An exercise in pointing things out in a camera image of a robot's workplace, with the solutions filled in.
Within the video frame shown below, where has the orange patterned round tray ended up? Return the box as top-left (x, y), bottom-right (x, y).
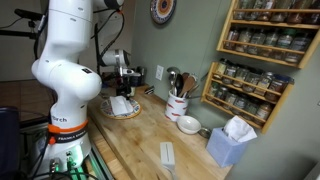
top-left (100, 96), bottom-right (142, 120)

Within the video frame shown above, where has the decorative wall plate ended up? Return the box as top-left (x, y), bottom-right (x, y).
top-left (150, 0), bottom-right (177, 25)

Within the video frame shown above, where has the lower wooden spice rack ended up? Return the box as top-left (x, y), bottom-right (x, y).
top-left (201, 62), bottom-right (294, 133)

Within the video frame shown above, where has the white wall outlet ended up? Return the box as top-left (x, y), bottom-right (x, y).
top-left (155, 65), bottom-right (164, 81)

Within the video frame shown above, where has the white paper towel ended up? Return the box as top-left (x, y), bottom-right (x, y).
top-left (110, 96), bottom-right (133, 116)

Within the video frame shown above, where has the blue tissue box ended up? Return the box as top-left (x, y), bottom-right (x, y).
top-left (206, 128), bottom-right (247, 168)

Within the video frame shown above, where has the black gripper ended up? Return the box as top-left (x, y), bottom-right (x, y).
top-left (116, 67), bottom-right (141, 100)

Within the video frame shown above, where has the small glass jar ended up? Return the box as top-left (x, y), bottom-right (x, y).
top-left (198, 128), bottom-right (211, 139)

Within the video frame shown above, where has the white orange striped utensil crock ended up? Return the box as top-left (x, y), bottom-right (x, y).
top-left (165, 93), bottom-right (188, 121)

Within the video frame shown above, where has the white bowl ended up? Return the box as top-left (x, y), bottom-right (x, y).
top-left (177, 116), bottom-right (201, 135)

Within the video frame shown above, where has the wooden wall spice rack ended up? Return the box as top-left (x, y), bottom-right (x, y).
top-left (217, 0), bottom-right (320, 69)

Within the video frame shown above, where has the white rectangular handle tool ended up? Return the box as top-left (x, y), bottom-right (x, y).
top-left (160, 142), bottom-right (177, 180)

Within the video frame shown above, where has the silver ladle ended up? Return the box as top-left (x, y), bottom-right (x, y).
top-left (167, 67), bottom-right (182, 96)

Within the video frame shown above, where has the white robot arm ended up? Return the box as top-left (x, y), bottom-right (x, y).
top-left (32, 0), bottom-right (124, 172)

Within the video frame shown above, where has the white tissue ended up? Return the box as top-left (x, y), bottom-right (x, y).
top-left (223, 116), bottom-right (257, 143)

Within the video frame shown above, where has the wooden spatula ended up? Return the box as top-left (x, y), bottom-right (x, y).
top-left (179, 75), bottom-right (196, 97)

